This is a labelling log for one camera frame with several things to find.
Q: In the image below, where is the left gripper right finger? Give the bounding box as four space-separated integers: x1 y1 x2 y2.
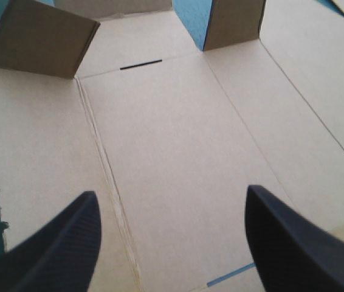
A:
244 184 344 292

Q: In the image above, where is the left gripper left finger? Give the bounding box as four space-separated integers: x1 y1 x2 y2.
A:
0 190 103 292

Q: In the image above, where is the brown cardboard box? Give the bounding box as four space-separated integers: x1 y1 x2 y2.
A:
0 0 344 292

